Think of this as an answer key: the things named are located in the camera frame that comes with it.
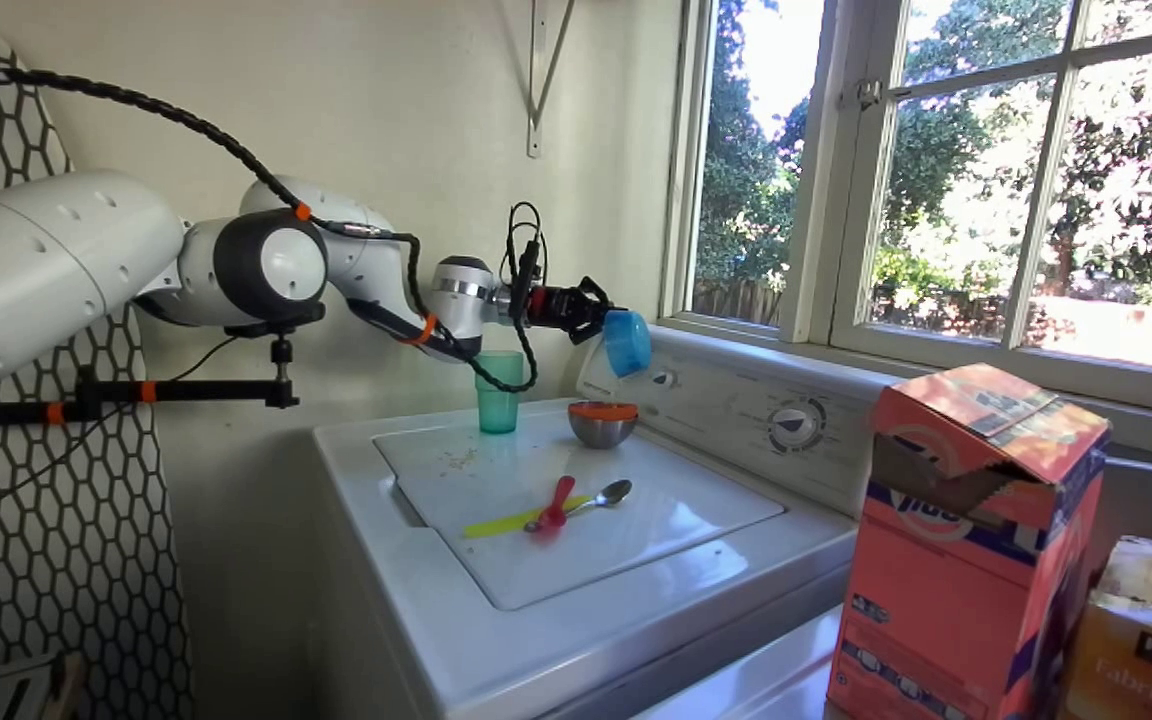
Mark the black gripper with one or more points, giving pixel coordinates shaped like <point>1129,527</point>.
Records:
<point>551,307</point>

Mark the blue cup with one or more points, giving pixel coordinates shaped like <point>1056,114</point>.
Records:
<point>624,346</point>

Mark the orange bowl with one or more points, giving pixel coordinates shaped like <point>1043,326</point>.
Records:
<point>603,431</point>

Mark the green translucent plastic cup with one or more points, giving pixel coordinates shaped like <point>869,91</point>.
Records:
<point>496,406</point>

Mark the red plastic spoon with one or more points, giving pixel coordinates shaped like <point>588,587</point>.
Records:
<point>551,515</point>

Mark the white washer lid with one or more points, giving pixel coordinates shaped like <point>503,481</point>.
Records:
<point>656,533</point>

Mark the round washer dial knob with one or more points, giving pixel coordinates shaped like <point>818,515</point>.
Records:
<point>798,425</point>

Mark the yellow plastic spoon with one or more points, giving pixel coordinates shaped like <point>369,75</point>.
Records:
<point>496,523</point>

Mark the window sash latch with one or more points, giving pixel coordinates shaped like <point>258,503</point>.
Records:
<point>865,95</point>

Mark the white washing machine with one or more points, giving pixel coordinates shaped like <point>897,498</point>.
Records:
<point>402,624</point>

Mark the white dryer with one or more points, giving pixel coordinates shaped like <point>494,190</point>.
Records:
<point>761,683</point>

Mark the orange tape band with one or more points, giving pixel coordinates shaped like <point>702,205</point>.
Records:
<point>56,411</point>
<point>146,391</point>

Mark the orange Tide detergent box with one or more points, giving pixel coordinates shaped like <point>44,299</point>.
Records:
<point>948,603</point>

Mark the honeycomb pattern ironing board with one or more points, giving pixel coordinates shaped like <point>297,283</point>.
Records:
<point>68,560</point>

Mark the Kirkland cardboard box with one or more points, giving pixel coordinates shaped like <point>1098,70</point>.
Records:
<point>1149,640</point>

